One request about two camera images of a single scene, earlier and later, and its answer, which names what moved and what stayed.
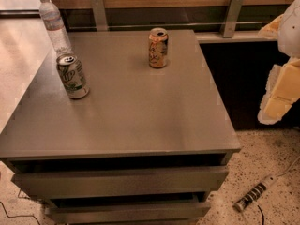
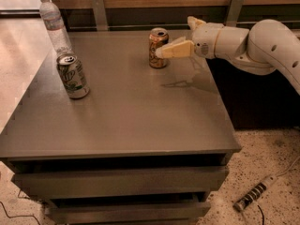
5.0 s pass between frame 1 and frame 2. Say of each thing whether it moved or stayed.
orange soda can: stayed
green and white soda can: stayed
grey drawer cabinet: stayed
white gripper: moved
